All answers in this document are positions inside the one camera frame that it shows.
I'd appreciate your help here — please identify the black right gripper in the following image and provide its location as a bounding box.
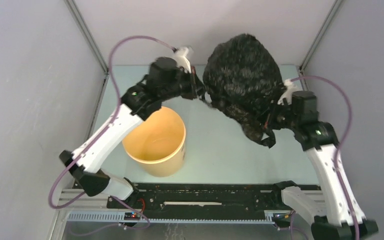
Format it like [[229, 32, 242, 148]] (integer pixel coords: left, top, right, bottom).
[[256, 97, 301, 132]]

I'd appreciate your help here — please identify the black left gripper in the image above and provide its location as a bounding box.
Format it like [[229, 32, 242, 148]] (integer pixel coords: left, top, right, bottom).
[[159, 66, 209, 103]]

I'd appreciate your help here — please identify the black plastic trash bag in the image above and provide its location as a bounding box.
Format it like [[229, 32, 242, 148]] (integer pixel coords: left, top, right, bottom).
[[202, 33, 287, 148]]

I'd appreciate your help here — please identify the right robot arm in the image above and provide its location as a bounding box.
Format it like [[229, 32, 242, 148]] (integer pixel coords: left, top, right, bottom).
[[264, 90, 379, 240]]

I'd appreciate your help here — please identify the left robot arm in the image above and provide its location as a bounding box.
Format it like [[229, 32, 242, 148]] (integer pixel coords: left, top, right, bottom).
[[59, 55, 203, 208]]

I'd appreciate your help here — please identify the yellow plastic trash bin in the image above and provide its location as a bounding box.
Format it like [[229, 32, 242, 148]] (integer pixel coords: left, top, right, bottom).
[[122, 106, 187, 178]]

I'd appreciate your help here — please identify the right controller circuit board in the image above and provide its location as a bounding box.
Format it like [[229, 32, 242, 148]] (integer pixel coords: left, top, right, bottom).
[[272, 211, 294, 222]]

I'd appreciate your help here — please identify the controller circuit board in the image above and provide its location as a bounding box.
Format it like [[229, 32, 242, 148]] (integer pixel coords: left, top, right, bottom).
[[272, 211, 294, 222], [123, 212, 141, 221]]

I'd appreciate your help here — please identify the left controller circuit board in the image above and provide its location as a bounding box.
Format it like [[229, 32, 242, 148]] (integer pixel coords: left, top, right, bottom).
[[123, 212, 141, 221]]

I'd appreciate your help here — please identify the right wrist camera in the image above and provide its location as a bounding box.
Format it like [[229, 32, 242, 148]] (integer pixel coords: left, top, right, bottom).
[[277, 78, 301, 106]]

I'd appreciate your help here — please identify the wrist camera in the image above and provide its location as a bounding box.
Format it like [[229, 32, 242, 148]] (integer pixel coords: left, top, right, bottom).
[[172, 46, 193, 74], [277, 78, 301, 106]]

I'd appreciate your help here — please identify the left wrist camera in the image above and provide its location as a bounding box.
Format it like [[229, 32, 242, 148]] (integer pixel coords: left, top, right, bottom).
[[172, 46, 193, 74]]

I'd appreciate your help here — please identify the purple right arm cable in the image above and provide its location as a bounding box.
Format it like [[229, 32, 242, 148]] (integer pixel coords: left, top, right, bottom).
[[289, 75, 361, 240]]

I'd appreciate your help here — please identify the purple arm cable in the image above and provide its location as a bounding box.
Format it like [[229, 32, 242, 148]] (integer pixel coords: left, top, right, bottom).
[[47, 35, 180, 210], [289, 75, 361, 240]]

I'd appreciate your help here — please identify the right aluminium frame post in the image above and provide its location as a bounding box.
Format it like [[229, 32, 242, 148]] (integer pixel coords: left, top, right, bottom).
[[299, 0, 345, 73]]

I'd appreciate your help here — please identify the aluminium frame post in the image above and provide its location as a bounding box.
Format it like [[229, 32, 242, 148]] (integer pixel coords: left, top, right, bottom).
[[299, 0, 345, 73], [64, 0, 110, 74]]

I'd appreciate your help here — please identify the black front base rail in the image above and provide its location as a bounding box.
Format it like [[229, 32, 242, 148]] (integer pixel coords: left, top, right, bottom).
[[124, 180, 296, 223]]

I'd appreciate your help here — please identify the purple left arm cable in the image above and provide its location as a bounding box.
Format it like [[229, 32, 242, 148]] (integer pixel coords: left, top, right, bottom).
[[47, 35, 180, 210]]

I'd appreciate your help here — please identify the left aluminium frame post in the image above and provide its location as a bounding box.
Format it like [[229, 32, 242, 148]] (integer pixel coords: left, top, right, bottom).
[[64, 0, 110, 74]]

